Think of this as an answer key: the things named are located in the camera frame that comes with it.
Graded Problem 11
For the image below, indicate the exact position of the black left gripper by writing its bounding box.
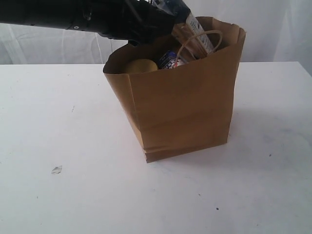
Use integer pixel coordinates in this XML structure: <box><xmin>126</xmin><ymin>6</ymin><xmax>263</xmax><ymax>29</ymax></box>
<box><xmin>65</xmin><ymin>0</ymin><xmax>175</xmax><ymax>45</ymax></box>

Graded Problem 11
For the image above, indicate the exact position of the glass nut jar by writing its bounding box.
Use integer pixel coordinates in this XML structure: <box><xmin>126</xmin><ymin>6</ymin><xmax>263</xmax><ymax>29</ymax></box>
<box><xmin>123</xmin><ymin>59</ymin><xmax>158</xmax><ymax>74</ymax></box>

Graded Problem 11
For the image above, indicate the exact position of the small white blue milk carton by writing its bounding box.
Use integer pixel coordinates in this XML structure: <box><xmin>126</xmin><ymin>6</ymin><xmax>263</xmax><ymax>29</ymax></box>
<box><xmin>157</xmin><ymin>50</ymin><xmax>184</xmax><ymax>69</ymax></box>

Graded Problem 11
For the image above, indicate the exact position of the spaghetti pack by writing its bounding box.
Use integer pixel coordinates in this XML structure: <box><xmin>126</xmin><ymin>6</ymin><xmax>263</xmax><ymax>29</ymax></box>
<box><xmin>151</xmin><ymin>0</ymin><xmax>214</xmax><ymax>59</ymax></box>

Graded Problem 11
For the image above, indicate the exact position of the brown paper shopping bag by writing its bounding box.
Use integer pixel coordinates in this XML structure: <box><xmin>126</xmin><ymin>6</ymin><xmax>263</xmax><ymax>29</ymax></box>
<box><xmin>103</xmin><ymin>17</ymin><xmax>246</xmax><ymax>162</ymax></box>

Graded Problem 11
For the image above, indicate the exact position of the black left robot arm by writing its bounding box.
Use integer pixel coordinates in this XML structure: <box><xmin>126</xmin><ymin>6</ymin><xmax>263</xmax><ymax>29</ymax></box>
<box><xmin>0</xmin><ymin>0</ymin><xmax>175</xmax><ymax>46</ymax></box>

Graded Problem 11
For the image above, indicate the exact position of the white backdrop curtain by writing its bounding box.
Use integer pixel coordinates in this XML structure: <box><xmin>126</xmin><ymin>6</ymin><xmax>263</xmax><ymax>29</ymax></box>
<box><xmin>0</xmin><ymin>0</ymin><xmax>312</xmax><ymax>64</ymax></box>

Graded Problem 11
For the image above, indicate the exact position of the torn clear plastic scrap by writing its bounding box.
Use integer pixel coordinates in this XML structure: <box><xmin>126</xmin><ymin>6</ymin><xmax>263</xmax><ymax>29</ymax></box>
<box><xmin>51</xmin><ymin>165</ymin><xmax>62</xmax><ymax>175</ymax></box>

